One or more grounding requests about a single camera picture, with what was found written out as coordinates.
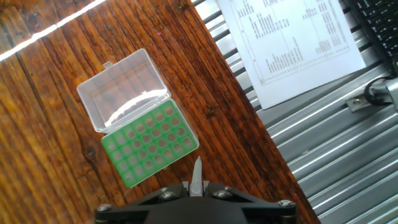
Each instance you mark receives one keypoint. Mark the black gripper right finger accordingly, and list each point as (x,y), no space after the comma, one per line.
(267,210)

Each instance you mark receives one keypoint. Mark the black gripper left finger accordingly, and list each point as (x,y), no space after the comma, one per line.
(124,211)

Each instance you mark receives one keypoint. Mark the clear large pipette tip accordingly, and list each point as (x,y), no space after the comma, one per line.
(196,177)

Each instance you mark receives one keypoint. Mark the brown wooden board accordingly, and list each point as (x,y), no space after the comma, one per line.
(50,155)

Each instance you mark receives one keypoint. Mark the printed white paper sheet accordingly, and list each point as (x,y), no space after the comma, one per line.
(292,50)

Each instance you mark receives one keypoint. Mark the black keyboard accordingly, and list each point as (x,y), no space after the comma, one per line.
(379,25)

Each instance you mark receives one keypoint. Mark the small metal mount bracket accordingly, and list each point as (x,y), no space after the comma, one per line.
(357,104)

